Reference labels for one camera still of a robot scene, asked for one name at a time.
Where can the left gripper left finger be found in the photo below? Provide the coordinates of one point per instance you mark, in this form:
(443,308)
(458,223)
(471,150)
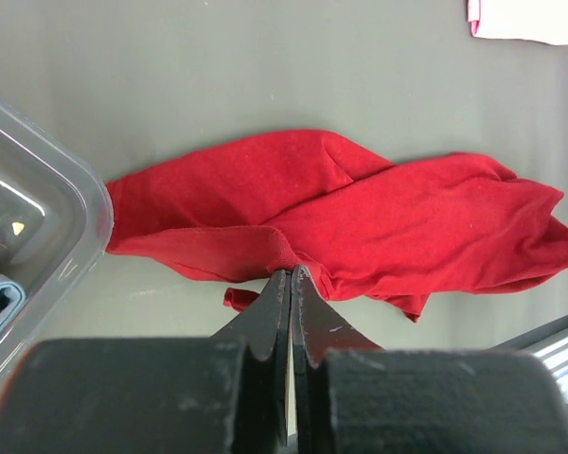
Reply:
(226,393)

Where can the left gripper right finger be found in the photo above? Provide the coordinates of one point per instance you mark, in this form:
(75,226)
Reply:
(354,397)

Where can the red t shirt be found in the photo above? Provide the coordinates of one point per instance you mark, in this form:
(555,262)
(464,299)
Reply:
(361,224)

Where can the folded pink t shirt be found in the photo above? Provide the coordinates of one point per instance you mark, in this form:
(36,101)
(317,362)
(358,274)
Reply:
(541,21)

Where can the clear plastic bin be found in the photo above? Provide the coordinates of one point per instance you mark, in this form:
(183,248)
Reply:
(56,218)

